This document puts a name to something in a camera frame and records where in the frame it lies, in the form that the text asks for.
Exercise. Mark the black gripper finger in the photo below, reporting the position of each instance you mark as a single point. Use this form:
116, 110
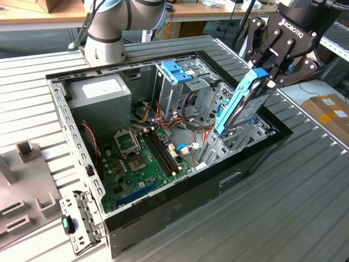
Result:
252, 41
283, 60

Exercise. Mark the hard disk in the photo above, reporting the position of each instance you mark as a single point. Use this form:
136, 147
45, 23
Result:
245, 109

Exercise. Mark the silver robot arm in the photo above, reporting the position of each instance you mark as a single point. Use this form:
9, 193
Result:
103, 27

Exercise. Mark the grey metal disk bay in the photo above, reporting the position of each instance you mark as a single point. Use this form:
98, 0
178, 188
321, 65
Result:
212, 152

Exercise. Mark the black tripod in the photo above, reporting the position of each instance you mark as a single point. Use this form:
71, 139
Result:
241, 24

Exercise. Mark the flat cardboard package yellow tape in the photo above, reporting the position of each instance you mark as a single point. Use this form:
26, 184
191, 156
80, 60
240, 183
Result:
321, 109

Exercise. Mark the brown cardboard box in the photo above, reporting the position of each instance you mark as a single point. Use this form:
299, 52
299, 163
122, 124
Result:
191, 28

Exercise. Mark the blue plastic drive latch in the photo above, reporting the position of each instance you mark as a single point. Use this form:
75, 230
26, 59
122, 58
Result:
174, 71

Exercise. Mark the grey metal drive cage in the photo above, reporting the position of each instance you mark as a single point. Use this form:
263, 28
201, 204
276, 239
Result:
169, 98

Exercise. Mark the beige power connector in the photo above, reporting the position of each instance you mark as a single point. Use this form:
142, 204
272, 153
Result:
171, 147

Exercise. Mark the white paper sticker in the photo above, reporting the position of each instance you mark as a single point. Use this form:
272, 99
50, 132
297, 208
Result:
201, 166

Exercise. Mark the black RAM slot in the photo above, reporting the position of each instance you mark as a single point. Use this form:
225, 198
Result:
162, 152
159, 152
156, 152
165, 152

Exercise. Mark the grey power supply unit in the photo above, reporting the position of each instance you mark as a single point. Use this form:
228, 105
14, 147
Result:
101, 109

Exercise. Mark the CPU socket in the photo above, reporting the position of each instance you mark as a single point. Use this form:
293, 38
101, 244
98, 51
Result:
137, 164

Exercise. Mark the black open PC case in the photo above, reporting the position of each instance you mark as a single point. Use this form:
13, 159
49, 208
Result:
191, 204

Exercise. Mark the blue expansion slot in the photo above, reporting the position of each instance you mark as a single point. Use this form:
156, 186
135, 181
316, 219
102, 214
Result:
139, 191

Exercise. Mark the green motherboard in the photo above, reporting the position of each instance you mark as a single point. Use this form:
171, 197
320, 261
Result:
128, 183

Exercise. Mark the wooden box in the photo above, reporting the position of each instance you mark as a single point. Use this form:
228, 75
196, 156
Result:
54, 5

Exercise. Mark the black latch blue tab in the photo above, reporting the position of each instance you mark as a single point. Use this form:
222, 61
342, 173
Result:
66, 224

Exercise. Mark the grey parts rack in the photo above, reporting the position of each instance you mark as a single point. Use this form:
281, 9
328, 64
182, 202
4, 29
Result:
30, 181

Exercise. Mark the small black intrusion switch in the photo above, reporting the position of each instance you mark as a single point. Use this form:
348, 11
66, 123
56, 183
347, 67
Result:
89, 170

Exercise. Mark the metal slot retainer bracket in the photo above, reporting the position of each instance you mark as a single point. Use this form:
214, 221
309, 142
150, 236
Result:
84, 215

